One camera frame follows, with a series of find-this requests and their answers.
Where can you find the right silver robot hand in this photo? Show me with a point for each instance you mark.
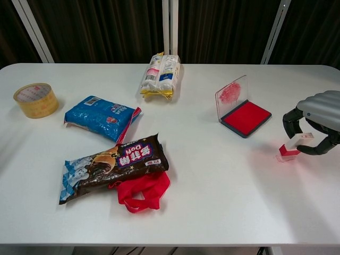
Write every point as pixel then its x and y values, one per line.
pixel 318 106

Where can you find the red white stamp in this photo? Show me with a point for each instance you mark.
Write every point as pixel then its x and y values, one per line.
pixel 288 151

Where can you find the red ink pad case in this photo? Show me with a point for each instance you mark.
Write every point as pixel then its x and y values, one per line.
pixel 247 117

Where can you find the red cloth bag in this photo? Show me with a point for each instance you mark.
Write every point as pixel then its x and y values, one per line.
pixel 148 188

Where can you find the brown chocolate snack package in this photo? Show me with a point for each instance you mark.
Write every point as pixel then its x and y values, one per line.
pixel 114 164

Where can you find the blue snack package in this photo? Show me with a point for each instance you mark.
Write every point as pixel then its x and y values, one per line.
pixel 98 119

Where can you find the black pleated curtain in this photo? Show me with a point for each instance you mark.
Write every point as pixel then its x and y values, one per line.
pixel 106 29

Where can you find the yellow packing tape roll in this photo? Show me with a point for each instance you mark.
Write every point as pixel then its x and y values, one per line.
pixel 40 106

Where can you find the white slanted frame post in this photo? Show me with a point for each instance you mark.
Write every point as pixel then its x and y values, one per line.
pixel 32 26
pixel 275 32

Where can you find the white upright frame post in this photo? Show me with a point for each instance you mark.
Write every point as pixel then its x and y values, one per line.
pixel 170 26

